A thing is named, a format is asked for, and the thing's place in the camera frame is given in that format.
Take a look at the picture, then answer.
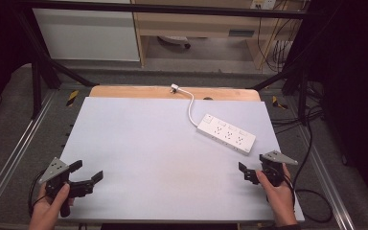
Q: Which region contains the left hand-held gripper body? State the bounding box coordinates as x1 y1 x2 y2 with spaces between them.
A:
38 156 96 219

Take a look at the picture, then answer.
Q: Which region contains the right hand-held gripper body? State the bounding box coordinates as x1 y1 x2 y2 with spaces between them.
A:
259 149 299 188

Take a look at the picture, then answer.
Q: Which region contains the person's right hand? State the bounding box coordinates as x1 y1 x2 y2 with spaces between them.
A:
255 164 298 228

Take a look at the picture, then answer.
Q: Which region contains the person's left hand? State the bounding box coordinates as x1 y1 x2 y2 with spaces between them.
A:
28 183 75 230

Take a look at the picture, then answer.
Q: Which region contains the white power strip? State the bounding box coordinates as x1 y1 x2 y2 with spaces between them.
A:
196 113 257 156

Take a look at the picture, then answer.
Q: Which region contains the yellow black floor tape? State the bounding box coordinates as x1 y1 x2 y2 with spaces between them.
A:
65 89 80 107
271 95 288 110

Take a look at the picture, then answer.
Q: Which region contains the pale grey table mat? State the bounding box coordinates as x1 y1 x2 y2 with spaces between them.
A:
58 97 306 223

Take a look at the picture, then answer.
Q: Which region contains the wooden table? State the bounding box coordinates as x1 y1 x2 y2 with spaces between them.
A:
88 84 262 103

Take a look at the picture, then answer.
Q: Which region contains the white cabinet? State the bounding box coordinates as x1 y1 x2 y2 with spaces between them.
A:
32 7 141 62

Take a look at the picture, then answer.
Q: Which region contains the office chair base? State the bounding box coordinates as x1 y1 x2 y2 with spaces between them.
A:
157 34 192 50

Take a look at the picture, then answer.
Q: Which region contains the light wooden desk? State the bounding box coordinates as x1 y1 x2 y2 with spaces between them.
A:
130 0 305 70

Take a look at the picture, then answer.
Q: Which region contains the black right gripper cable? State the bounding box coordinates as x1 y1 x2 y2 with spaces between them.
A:
281 121 334 224

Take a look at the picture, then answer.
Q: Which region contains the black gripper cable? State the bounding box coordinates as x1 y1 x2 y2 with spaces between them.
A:
27 169 50 219
281 121 334 224

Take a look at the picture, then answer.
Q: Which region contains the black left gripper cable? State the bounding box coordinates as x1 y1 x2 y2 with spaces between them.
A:
27 169 50 219

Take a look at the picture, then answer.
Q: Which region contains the aluminium floor rail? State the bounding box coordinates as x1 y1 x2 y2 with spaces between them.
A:
0 89 58 224
295 126 357 230

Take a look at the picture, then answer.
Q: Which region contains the white power strip cable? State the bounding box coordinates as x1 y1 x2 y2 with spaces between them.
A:
170 83 203 127

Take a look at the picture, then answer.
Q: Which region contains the bundle of black cables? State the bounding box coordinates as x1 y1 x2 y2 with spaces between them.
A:
257 12 303 74

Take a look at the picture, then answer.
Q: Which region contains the white wall socket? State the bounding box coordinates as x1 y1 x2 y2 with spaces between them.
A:
250 0 277 11

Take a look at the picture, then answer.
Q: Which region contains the black metal frame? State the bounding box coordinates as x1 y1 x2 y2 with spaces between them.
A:
11 0 314 121

